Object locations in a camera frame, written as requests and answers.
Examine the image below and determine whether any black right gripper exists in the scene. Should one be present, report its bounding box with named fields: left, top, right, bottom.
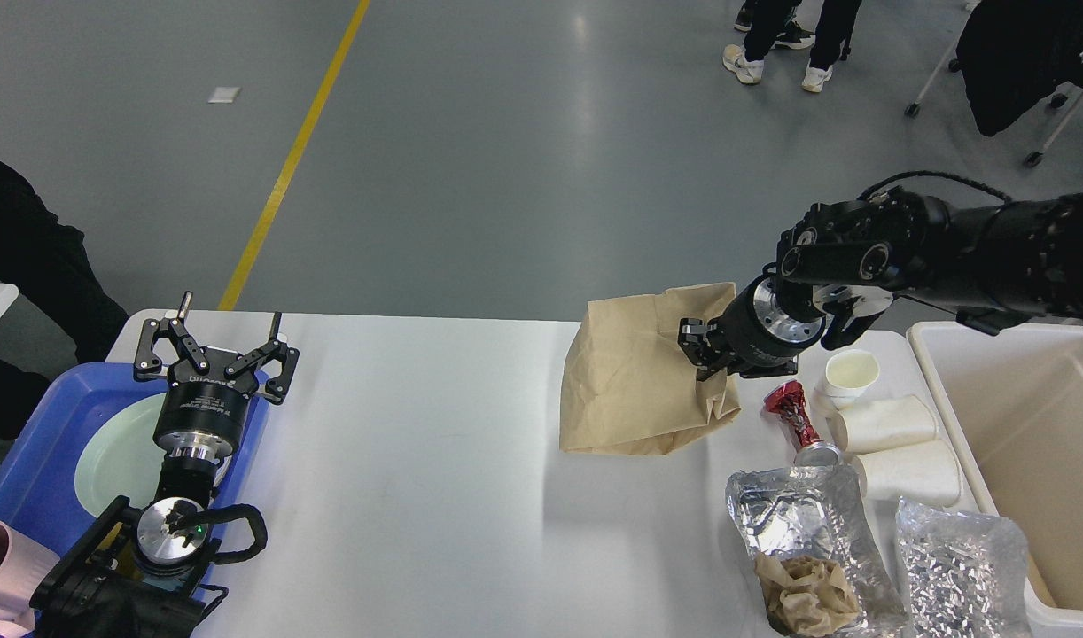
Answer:
left=678, top=275, right=824, bottom=381

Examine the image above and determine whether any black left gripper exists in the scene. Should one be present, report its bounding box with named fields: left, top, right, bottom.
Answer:
left=132, top=291, right=299, bottom=459

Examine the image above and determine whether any brown paper bag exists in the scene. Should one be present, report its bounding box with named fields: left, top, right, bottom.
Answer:
left=559, top=283, right=743, bottom=455

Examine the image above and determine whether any green plate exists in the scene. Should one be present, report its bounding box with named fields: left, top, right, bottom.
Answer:
left=74, top=394, right=167, bottom=517

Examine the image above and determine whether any aluminium foil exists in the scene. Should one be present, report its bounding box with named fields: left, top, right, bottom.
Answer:
left=725, top=465, right=908, bottom=637

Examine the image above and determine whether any pink ribbed mug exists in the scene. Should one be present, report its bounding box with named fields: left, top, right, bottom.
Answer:
left=0, top=521, right=60, bottom=637

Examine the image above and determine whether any brown napkin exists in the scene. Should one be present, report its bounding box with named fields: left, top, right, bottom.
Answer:
left=753, top=554, right=861, bottom=637

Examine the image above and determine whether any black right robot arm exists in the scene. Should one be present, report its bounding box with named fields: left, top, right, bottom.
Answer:
left=678, top=175, right=1083, bottom=381

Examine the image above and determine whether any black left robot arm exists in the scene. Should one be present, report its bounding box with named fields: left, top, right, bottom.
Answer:
left=30, top=292, right=300, bottom=637

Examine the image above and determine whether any red snack wrapper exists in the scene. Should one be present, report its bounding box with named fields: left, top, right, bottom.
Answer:
left=764, top=380, right=843, bottom=467

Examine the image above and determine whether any upright white paper cup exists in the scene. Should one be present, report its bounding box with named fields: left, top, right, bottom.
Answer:
left=814, top=350, right=880, bottom=412

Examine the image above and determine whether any white paper cup lying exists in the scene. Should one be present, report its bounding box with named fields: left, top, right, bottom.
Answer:
left=828, top=394, right=938, bottom=454

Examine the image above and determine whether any white foam container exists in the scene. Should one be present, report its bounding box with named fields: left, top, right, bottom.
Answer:
left=851, top=439, right=962, bottom=506

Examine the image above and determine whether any person with dark sneakers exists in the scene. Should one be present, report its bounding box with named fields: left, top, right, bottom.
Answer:
left=733, top=1, right=815, bottom=50

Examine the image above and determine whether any white plastic bin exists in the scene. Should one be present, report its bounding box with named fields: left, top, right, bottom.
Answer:
left=908, top=322, right=1083, bottom=637

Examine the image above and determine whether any person in black trousers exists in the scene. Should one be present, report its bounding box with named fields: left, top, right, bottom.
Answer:
left=722, top=1, right=862, bottom=94

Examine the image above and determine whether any chair with black jacket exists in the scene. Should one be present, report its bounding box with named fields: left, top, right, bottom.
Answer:
left=905, top=1, right=1083, bottom=168

